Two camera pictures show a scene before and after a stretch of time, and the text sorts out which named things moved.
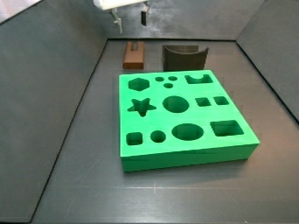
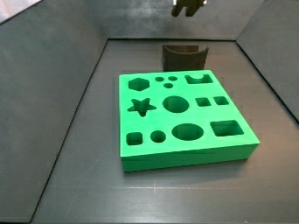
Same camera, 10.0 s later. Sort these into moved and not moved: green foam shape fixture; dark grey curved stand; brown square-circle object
Moved: brown square-circle object
Not moved: dark grey curved stand; green foam shape fixture
